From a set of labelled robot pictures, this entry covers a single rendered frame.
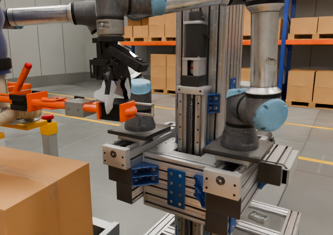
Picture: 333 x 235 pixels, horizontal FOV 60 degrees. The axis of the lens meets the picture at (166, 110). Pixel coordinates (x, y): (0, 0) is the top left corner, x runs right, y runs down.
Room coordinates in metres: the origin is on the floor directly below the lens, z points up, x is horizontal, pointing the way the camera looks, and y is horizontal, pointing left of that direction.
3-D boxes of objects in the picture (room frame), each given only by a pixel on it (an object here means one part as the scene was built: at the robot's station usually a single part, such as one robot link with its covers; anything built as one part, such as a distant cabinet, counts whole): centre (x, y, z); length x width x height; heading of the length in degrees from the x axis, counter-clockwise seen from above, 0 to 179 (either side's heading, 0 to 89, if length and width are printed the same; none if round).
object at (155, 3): (0.87, 0.06, 1.55); 0.11 x 0.11 x 0.08; 17
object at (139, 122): (1.36, 0.13, 1.09); 0.15 x 0.15 x 0.10
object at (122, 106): (0.81, 0.14, 1.25); 0.08 x 0.07 x 0.05; 66
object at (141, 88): (1.37, 0.13, 1.20); 0.13 x 0.12 x 0.14; 7
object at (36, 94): (0.96, 0.46, 1.25); 0.10 x 0.08 x 0.06; 156
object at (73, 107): (0.87, 0.27, 1.24); 0.07 x 0.07 x 0.04; 66
